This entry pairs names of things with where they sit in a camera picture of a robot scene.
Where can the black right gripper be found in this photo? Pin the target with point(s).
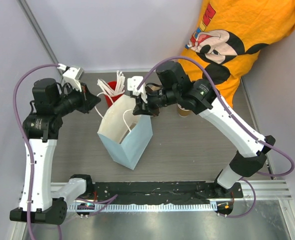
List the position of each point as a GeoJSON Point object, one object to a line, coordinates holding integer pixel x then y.
{"type": "Point", "coordinates": [144, 108]}

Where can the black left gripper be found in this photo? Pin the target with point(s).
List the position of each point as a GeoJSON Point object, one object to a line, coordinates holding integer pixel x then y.
{"type": "Point", "coordinates": [88, 100]}

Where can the light blue paper bag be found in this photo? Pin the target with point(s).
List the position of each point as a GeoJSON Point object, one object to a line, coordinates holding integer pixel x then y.
{"type": "Point", "coordinates": [124, 135]}

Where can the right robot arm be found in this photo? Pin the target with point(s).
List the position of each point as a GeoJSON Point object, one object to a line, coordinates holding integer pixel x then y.
{"type": "Point", "coordinates": [200, 98]}

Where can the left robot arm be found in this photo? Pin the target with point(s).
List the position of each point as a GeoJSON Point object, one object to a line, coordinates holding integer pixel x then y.
{"type": "Point", "coordinates": [51, 102]}

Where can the stack of cardboard cup carriers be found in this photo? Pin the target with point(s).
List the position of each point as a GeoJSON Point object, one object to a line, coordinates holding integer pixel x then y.
{"type": "Point", "coordinates": [152, 87]}

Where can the red straw holder cup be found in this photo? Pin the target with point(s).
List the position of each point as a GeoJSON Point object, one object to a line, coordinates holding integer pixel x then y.
{"type": "Point", "coordinates": [110, 99]}

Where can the stack of paper cups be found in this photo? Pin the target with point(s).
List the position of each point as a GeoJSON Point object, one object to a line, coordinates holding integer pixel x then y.
{"type": "Point", "coordinates": [182, 111]}

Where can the bundle of wrapped white straws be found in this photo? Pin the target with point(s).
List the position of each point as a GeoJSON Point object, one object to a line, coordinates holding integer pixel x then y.
{"type": "Point", "coordinates": [120, 88]}

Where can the orange Mickey Mouse cloth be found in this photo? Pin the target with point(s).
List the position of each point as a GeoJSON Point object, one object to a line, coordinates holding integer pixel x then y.
{"type": "Point", "coordinates": [230, 34]}

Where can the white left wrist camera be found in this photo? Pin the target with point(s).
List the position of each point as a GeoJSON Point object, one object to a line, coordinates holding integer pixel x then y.
{"type": "Point", "coordinates": [72, 76]}

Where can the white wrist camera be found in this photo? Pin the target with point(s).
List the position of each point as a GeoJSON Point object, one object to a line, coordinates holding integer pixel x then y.
{"type": "Point", "coordinates": [72, 76]}
{"type": "Point", "coordinates": [135, 88]}

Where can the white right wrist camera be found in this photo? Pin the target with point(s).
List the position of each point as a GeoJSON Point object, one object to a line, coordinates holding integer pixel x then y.
{"type": "Point", "coordinates": [135, 88]}

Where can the aluminium frame rail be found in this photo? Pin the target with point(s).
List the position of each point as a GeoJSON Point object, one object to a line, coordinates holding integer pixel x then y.
{"type": "Point", "coordinates": [37, 29]}

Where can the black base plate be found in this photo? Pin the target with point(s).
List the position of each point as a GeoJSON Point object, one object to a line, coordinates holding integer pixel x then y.
{"type": "Point", "coordinates": [155, 195]}

